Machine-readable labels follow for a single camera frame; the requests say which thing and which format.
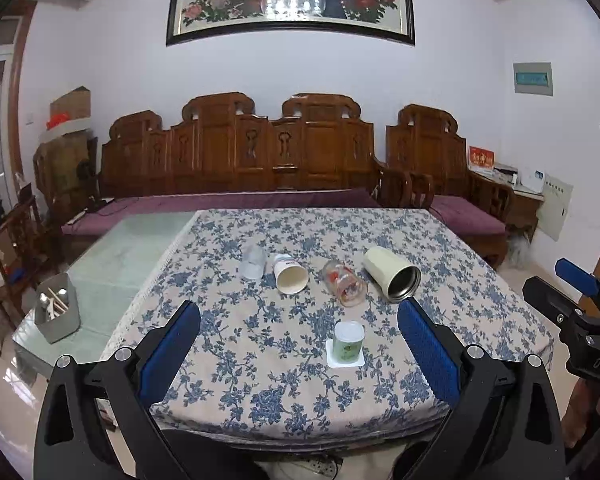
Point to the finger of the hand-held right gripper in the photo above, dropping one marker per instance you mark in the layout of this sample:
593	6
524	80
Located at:
550	297
575	272

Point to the clear plastic cup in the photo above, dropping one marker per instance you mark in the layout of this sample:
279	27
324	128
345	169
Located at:
253	262

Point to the long purple seat cushion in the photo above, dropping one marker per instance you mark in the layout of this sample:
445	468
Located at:
220	205

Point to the green and white cup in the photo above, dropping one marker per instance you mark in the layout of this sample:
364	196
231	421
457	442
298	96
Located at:
349	342

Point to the white square coaster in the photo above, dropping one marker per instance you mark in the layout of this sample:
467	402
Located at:
330	357

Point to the wooden side chair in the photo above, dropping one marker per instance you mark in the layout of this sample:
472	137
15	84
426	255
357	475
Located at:
10	250

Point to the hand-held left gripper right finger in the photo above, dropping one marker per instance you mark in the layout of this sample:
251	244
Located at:
427	355

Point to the wooden side table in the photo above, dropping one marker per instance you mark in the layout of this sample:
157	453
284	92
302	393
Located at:
522	205

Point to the blue floral tablecloth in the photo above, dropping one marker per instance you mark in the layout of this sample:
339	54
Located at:
290	360

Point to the white paper cup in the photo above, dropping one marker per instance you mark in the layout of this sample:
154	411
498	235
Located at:
290	275

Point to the long carved wooden sofa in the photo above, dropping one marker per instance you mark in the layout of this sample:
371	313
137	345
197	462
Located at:
240	150

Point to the wall electrical panel box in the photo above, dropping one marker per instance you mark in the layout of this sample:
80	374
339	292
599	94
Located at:
532	78

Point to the glass top coffee table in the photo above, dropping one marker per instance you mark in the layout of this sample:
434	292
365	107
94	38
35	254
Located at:
115	265

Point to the white power strip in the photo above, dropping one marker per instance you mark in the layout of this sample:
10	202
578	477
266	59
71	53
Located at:
325	465

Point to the white router box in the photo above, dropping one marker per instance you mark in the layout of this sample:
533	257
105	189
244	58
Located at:
532	180

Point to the cream steel tumbler cup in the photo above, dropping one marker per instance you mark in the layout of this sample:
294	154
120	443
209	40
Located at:
391	272

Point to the grey chopstick holder box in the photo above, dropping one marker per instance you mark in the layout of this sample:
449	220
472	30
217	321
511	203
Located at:
57	312

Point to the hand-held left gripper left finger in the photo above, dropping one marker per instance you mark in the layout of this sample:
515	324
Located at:
172	345

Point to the red gift box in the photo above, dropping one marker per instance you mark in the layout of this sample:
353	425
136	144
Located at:
481	158

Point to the grey wall panel door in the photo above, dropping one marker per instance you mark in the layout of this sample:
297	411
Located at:
555	205

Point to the cardboard box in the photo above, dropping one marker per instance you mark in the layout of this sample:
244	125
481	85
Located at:
71	104

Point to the short purple seat cushion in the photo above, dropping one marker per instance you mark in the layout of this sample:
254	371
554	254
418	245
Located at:
467	215

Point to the glass cup with red print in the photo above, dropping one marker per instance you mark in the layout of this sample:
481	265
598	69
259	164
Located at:
345	282

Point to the carved wooden armchair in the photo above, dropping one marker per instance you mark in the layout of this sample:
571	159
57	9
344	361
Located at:
430	150

